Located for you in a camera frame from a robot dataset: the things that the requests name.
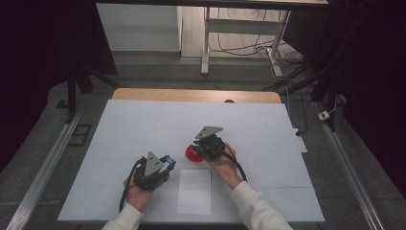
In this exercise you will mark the white cabinet panel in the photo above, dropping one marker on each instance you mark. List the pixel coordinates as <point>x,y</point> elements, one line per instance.
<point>139,27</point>

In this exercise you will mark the large white table cover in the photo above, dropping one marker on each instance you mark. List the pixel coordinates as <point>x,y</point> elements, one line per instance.
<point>255,159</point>

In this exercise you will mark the black curtain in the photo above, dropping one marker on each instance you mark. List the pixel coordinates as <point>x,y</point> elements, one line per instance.
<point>38,64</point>
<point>373,80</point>

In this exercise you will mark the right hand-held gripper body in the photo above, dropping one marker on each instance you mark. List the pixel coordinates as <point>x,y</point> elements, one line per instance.
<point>210,145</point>

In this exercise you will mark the small white adapter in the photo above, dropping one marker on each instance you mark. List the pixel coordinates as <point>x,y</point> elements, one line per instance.
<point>323,115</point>

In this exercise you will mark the round red ink pad dish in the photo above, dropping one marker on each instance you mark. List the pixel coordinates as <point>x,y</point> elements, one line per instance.
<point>192,156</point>

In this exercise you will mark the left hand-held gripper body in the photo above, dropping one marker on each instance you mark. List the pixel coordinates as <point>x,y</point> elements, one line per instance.
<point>148,174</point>

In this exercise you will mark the metal floor rail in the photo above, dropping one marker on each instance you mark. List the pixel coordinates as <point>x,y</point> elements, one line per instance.
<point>44,172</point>
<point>351,172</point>

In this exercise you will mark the black floor plate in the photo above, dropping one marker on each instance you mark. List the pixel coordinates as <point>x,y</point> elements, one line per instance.
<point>79,135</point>

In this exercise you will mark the black metal stand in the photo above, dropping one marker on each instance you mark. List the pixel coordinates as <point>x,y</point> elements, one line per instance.
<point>72,92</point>

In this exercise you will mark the person's right hand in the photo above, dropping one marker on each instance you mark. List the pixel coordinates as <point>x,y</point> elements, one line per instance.
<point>225,167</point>

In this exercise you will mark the white desk frame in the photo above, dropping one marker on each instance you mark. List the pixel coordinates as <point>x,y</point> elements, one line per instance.
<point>242,27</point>

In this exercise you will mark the person's left hand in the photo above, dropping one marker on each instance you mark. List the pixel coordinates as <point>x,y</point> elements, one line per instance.
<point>137,196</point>

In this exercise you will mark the white paper sheet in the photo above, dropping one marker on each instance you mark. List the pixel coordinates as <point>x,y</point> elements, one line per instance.
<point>194,191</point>

